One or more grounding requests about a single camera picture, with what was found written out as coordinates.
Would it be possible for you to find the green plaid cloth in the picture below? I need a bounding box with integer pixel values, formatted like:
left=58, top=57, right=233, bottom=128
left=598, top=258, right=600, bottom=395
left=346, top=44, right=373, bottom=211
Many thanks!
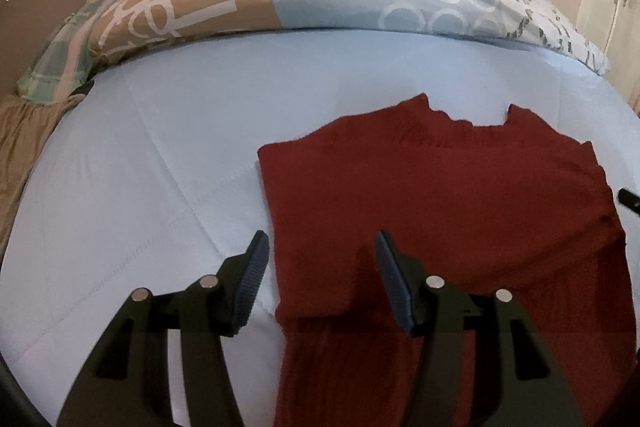
left=17, top=0, right=120, bottom=100

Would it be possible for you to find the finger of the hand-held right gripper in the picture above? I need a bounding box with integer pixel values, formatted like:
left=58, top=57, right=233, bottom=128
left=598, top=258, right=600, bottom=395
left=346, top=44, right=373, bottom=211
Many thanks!
left=618, top=187, right=640, bottom=215

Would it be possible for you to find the red knit sweater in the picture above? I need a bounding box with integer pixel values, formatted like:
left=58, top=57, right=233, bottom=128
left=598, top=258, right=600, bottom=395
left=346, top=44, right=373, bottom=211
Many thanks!
left=257, top=93, right=630, bottom=427

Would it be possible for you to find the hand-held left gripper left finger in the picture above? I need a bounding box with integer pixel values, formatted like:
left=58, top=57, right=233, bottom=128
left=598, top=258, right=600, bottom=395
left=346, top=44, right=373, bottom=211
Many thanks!
left=56, top=230, right=271, bottom=427

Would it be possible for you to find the tan cloth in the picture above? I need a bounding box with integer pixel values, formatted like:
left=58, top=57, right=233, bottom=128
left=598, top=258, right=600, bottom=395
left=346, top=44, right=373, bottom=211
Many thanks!
left=0, top=93, right=90, bottom=260

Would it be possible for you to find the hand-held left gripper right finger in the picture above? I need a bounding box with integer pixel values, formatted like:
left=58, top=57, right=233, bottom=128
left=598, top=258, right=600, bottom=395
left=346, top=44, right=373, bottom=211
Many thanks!
left=374, top=230, right=586, bottom=427

